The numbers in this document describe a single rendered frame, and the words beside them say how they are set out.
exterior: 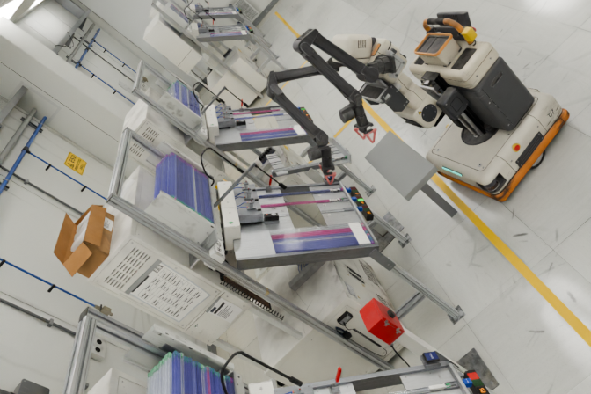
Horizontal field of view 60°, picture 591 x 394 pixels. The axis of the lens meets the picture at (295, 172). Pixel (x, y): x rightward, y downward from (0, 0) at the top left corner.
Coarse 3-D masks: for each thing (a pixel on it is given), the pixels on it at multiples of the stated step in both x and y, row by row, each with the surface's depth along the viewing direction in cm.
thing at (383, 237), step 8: (312, 176) 337; (320, 176) 339; (384, 216) 383; (392, 216) 376; (392, 224) 371; (400, 224) 365; (376, 232) 379; (384, 232) 371; (384, 240) 368; (384, 248) 364
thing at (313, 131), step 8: (272, 88) 279; (280, 88) 280; (280, 96) 281; (280, 104) 283; (288, 104) 282; (288, 112) 282; (296, 112) 282; (296, 120) 283; (304, 120) 282; (304, 128) 283; (312, 128) 282; (312, 136) 283
